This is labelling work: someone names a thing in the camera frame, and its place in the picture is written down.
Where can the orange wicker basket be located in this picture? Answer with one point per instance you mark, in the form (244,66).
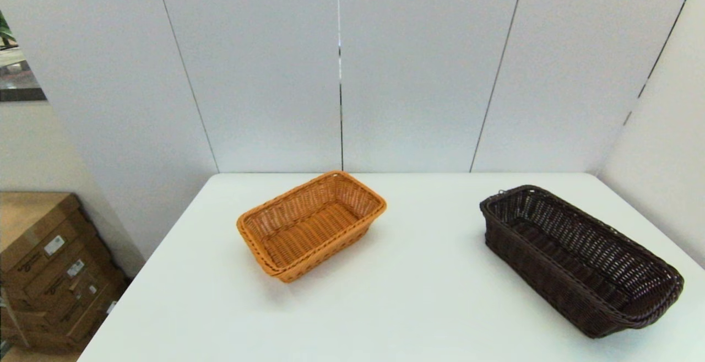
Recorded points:
(308,230)

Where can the dark brown wicker basket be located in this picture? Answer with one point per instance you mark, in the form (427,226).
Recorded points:
(578,263)

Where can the brown cardboard box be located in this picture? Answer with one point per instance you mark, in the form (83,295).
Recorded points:
(66,296)
(33,221)
(82,323)
(60,271)

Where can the grey background counter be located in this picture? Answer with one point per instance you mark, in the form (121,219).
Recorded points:
(19,81)

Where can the green potted plant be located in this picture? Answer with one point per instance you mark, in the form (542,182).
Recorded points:
(5,31)

